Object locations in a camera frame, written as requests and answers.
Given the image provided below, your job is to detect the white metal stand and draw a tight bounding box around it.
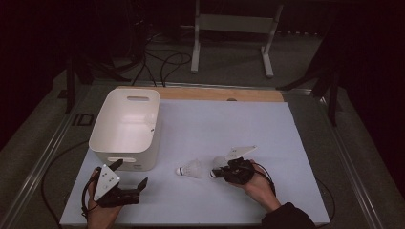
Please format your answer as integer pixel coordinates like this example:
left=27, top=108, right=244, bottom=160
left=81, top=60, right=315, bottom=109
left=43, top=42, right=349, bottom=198
left=190, top=0, right=285, bottom=79

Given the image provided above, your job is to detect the white plastic storage bin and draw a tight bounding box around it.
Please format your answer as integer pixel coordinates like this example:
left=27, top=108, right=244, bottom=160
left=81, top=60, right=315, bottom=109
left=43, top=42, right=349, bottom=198
left=88, top=88, right=162, bottom=173

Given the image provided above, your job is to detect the person's right hand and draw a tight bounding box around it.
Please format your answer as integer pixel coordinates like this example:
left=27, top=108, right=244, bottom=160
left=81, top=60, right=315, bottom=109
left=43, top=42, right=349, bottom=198
left=237, top=159, right=284, bottom=214

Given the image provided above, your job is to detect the white table sheet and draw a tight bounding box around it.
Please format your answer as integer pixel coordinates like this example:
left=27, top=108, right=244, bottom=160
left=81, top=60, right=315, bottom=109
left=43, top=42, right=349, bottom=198
left=59, top=98, right=331, bottom=227

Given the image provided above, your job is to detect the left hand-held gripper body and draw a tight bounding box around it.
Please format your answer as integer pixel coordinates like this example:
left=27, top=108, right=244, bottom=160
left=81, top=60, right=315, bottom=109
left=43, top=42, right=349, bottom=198
left=93, top=163, right=141, bottom=209

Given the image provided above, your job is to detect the black floor cable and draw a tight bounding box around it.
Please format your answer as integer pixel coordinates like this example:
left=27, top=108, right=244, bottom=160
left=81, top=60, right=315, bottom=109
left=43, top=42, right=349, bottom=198
left=314, top=176, right=337, bottom=228
left=159, top=52, right=193, bottom=88
left=131, top=31, right=160, bottom=88
left=40, top=139, right=91, bottom=228

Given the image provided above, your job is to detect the black stand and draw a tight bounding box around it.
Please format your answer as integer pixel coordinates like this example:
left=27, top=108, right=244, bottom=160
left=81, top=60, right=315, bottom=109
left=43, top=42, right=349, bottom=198
left=65, top=56, right=132, bottom=115
left=276, top=47, right=342, bottom=128

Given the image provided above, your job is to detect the person's left hand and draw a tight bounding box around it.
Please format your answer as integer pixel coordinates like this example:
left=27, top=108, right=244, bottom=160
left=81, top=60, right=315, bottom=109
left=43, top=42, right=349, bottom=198
left=86, top=167, right=124, bottom=229

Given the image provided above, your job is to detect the metal floor rail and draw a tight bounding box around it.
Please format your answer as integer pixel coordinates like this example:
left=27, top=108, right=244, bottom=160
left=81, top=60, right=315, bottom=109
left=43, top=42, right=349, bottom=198
left=95, top=80, right=314, bottom=95
left=0, top=85, right=96, bottom=229
left=313, top=92, right=385, bottom=229

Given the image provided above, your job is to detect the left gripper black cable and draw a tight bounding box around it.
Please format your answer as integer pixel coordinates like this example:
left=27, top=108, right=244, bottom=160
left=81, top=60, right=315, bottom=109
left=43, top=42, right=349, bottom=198
left=80, top=173, right=99, bottom=219

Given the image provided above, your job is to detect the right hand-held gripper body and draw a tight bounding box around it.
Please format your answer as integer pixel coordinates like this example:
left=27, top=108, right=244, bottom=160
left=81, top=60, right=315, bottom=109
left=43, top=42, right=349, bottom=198
left=224, top=145, right=259, bottom=186

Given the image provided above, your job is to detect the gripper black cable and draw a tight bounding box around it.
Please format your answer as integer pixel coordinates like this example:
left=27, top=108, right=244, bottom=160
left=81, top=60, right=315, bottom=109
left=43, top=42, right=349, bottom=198
left=252, top=162, right=277, bottom=197
left=80, top=173, right=99, bottom=219

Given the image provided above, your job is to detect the black floor outlet box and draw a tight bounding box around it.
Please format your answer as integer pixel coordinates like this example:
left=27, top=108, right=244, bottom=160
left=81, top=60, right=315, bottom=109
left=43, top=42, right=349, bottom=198
left=71, top=113, right=96, bottom=127

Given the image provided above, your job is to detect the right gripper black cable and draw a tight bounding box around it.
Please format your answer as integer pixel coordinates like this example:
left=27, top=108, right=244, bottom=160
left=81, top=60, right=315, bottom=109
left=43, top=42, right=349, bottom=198
left=252, top=162, right=277, bottom=197

